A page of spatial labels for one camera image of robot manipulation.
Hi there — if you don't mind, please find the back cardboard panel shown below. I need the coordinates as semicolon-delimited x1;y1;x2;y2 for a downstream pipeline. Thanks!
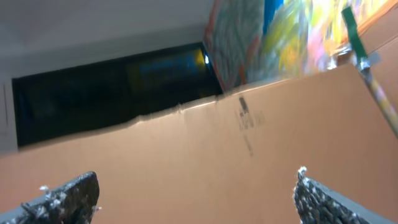
1;65;397;223

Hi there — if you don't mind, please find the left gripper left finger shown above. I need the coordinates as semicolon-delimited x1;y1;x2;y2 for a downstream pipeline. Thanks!
1;171;100;224

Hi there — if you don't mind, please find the colourful painted backdrop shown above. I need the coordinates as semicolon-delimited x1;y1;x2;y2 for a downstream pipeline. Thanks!
204;0;397;91

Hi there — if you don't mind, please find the dark window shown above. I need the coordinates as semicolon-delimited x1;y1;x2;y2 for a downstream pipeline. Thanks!
12;42;222;147

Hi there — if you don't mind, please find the upper green tape strip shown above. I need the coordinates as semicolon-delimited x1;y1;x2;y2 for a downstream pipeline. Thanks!
341;6;368;64

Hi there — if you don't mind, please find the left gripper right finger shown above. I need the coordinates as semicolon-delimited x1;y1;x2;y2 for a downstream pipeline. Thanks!
294;166;394;224

